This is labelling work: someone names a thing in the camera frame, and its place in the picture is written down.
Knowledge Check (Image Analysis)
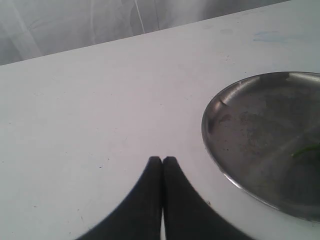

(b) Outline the round stainless steel plate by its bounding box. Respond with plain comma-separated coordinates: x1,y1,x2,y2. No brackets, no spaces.
201,71,320,222

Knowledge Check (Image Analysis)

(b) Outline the green round object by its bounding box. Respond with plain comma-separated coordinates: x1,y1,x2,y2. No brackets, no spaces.
291,144,320,158

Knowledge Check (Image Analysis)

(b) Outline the white backdrop curtain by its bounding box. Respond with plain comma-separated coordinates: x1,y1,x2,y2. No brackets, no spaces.
0,0,293,66

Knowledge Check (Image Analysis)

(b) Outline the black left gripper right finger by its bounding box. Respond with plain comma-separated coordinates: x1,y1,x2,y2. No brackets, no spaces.
163,156,244,240

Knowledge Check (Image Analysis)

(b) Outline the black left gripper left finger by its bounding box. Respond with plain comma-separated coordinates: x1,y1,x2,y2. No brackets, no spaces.
79,156,163,240

